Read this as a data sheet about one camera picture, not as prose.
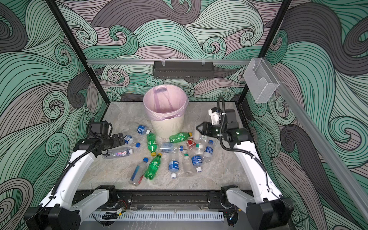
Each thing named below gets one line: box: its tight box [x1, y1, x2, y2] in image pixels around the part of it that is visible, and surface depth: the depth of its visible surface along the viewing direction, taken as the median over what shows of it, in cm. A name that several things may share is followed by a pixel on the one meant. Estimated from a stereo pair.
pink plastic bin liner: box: [143, 84, 189, 121], surface depth 93 cm
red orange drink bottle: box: [186, 138, 196, 150], surface depth 92 cm
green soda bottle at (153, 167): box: [143, 152, 163, 181], surface depth 81 cm
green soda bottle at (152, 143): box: [146, 132, 158, 157], surface depth 92 cm
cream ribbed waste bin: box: [149, 114, 185, 138], surface depth 87 cm
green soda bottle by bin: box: [169, 131, 193, 144], surface depth 97 cm
